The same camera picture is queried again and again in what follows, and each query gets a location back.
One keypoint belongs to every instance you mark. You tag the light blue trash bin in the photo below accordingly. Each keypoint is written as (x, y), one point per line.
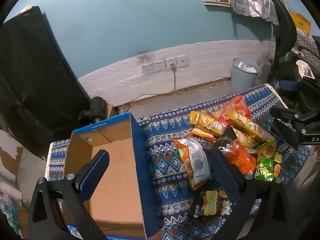
(243, 77)

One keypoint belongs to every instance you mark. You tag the white wall socket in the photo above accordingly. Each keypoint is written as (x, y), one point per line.
(159, 65)
(170, 61)
(147, 68)
(182, 60)

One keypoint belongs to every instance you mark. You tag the small yellow snack packet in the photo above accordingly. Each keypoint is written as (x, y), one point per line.
(243, 138)

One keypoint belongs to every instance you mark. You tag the yellow box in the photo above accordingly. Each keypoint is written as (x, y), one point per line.
(301, 22)

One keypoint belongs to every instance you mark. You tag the black office chair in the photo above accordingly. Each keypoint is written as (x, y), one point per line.
(282, 37)

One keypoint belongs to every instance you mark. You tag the person in dark clothes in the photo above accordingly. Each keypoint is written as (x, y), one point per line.
(30, 80)

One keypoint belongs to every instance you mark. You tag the slim orange snack packet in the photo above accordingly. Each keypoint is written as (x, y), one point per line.
(202, 133)

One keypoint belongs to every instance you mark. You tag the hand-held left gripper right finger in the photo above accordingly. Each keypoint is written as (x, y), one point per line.
(220, 170)

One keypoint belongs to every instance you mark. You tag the black camera on box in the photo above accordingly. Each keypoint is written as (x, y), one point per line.
(96, 107)

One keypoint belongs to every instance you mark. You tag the black yellow snack packet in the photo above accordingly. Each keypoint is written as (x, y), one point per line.
(212, 202)

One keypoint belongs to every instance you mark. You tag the wooden wall shelf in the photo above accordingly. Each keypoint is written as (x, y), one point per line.
(217, 3)

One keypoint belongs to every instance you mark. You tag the long yellow snack packet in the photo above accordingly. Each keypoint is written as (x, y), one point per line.
(250, 126)

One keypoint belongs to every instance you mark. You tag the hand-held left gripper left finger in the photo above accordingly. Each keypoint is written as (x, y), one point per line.
(96, 172)

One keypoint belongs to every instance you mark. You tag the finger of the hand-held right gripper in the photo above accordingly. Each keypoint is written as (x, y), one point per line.
(290, 85)
(282, 113)

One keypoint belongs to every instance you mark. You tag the teal plastic bag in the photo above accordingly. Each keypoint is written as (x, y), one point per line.
(10, 210)

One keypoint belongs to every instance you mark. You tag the orange silver snack packet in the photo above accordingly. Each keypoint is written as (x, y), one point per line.
(193, 162)

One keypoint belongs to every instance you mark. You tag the large red snack packet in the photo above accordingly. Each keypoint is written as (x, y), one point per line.
(232, 106)

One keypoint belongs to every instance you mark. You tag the blue cardboard box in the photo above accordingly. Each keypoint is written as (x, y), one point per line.
(117, 160)

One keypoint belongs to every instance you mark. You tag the patterned blue tablecloth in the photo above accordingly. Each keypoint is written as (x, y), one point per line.
(170, 155)

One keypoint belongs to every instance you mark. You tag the small brown cardboard box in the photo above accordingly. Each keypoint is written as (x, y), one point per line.
(111, 110)

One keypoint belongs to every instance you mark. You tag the green snack packet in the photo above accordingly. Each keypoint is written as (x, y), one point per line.
(265, 165)

